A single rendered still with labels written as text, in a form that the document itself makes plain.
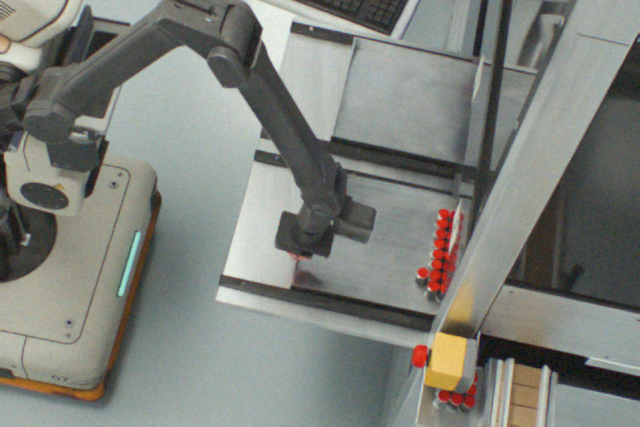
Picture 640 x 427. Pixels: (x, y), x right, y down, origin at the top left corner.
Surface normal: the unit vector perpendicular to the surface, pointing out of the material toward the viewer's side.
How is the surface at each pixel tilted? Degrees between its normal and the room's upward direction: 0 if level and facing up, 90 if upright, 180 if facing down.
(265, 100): 87
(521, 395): 0
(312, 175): 78
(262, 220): 0
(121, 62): 86
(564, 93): 90
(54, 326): 0
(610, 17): 90
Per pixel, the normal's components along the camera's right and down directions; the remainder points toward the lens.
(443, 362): 0.09, -0.51
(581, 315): -0.20, 0.83
